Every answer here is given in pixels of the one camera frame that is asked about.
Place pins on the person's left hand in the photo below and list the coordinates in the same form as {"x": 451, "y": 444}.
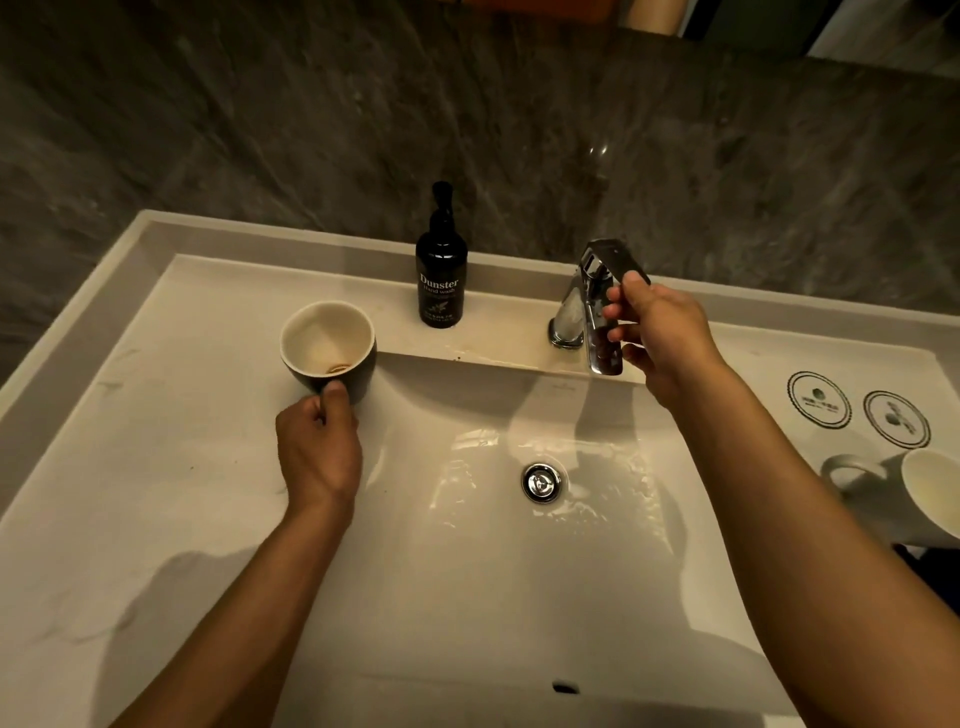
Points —
{"x": 319, "y": 454}

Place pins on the person's right hand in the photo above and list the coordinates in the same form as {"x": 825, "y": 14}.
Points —
{"x": 671, "y": 341}

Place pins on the person's right middle finger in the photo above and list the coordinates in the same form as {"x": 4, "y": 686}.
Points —
{"x": 624, "y": 334}

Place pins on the person's left thumb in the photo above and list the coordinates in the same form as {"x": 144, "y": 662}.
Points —
{"x": 337, "y": 401}

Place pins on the person's right thumb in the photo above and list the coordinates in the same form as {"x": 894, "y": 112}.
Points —
{"x": 637, "y": 285}

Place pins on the chrome sink faucet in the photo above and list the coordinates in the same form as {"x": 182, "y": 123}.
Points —
{"x": 596, "y": 300}

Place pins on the dark cup with white inside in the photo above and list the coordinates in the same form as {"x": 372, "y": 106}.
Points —
{"x": 330, "y": 352}

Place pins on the person's left forearm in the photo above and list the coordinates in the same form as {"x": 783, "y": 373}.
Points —
{"x": 255, "y": 622}

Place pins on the person's right forearm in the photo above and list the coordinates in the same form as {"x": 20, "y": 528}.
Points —
{"x": 795, "y": 555}

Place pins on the black pump soap bottle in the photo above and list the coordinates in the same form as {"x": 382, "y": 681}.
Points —
{"x": 442, "y": 281}

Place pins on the chrome sink drain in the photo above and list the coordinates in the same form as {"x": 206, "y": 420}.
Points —
{"x": 541, "y": 481}

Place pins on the round printed coaster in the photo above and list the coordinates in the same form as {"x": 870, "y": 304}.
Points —
{"x": 896, "y": 418}
{"x": 819, "y": 400}

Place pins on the white sink basin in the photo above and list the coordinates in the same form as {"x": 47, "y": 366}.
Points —
{"x": 450, "y": 600}

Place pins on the white mug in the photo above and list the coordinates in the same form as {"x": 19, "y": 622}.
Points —
{"x": 892, "y": 491}

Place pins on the wall mirror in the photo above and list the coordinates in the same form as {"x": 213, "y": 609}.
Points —
{"x": 750, "y": 22}

